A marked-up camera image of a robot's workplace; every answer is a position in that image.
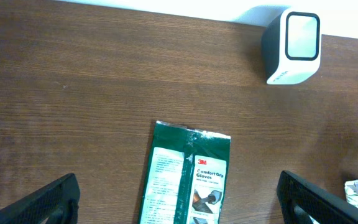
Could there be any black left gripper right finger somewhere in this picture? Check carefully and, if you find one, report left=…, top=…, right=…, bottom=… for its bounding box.
left=277, top=170, right=358, bottom=224

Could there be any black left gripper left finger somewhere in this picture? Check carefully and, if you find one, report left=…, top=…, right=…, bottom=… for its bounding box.
left=0, top=173, right=80, bottom=224

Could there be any green 3M gloves package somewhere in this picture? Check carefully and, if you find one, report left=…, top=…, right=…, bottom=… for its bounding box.
left=139, top=121, right=231, bottom=224

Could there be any white barcode scanner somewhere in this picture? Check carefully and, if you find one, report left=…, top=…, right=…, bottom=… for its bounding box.
left=261, top=8, right=321, bottom=85

